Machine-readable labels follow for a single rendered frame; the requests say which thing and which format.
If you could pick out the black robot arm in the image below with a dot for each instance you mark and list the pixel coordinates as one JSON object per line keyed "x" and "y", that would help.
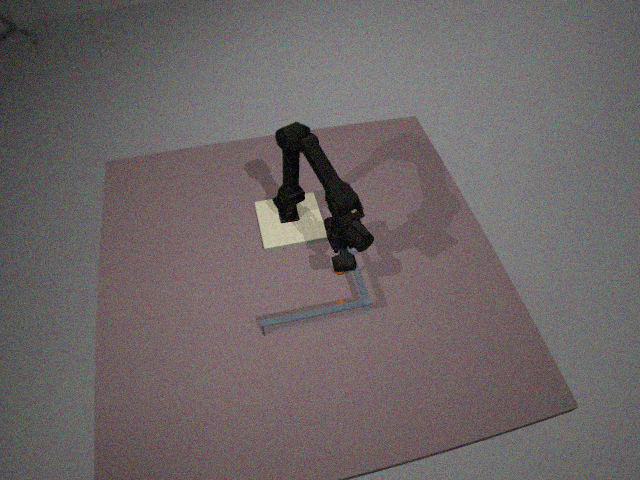
{"x": 296, "y": 138}

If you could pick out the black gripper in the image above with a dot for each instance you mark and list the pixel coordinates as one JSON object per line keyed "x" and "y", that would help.
{"x": 342, "y": 262}

